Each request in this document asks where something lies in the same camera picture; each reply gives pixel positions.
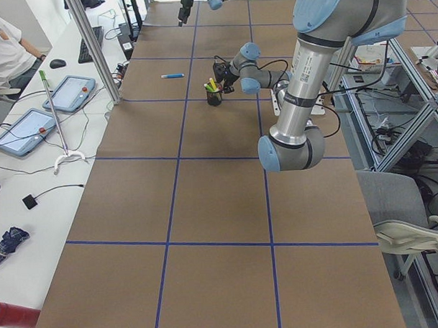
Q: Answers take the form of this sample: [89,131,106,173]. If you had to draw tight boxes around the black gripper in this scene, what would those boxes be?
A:
[219,63,239,94]
[178,0,194,27]

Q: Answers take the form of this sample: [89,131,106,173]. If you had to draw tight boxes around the blue marker pen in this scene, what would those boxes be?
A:
[160,73,185,79]

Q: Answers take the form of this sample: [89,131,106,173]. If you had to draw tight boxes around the yellow highlighter pen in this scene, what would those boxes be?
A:
[209,77,219,92]

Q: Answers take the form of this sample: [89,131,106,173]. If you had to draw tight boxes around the green highlighter pen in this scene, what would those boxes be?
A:
[204,83,216,93]

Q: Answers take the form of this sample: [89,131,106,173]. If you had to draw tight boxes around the black mesh pen cup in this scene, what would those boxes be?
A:
[206,83,222,106]

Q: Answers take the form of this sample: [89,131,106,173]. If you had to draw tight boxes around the black keyboard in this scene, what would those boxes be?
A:
[76,24,106,65]

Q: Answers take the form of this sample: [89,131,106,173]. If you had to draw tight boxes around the black computer mouse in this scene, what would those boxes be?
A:
[49,59,67,69]

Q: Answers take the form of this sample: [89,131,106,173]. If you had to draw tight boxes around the far teach pendant tablet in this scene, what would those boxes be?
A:
[51,75,96,112]

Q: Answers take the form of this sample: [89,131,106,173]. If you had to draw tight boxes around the teach pendant tablet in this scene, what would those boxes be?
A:
[51,75,96,112]
[0,109,55,157]

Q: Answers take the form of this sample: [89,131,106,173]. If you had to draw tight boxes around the seated person white shirt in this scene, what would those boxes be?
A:
[0,17,46,91]

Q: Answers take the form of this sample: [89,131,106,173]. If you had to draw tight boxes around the near teach pendant tablet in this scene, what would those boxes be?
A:
[0,109,55,157]

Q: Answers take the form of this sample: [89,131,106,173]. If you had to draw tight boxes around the grey office chair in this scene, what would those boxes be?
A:
[357,170,438,281]

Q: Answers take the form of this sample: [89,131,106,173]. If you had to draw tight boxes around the small black square device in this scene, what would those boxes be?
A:
[22,194,37,209]

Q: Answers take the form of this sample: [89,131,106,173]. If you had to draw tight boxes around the red cylinder bottle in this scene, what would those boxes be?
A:
[0,302,41,328]

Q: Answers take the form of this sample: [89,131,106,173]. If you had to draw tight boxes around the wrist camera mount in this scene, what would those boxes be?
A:
[213,62,227,83]

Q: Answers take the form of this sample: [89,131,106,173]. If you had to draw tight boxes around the aluminium frame post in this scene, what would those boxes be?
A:
[65,0,120,105]

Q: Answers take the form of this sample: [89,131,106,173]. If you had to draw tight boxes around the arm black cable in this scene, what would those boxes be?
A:
[213,50,342,142]

